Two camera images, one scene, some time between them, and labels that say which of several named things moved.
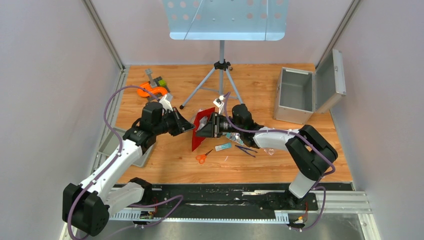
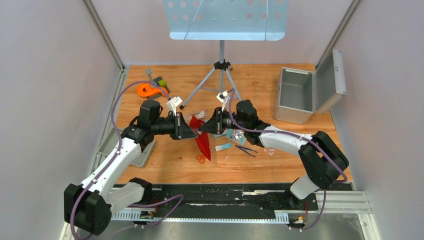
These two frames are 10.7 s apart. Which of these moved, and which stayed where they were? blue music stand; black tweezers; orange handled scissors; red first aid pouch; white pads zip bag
Moved: red first aid pouch
Stayed: white pads zip bag; orange handled scissors; blue music stand; black tweezers
